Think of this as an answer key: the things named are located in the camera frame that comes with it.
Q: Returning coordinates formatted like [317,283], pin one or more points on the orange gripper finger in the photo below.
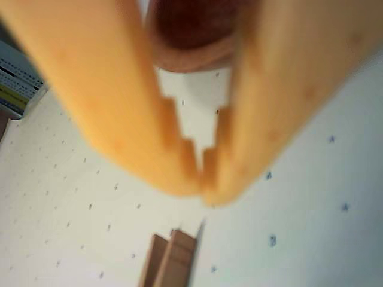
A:
[98,89]
[284,89]

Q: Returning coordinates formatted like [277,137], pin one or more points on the wooden clothespin with metal spring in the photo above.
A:
[176,257]

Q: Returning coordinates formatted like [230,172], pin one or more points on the round brown wooden bowl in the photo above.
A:
[191,30]

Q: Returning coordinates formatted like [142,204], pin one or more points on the white printed box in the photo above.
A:
[15,80]

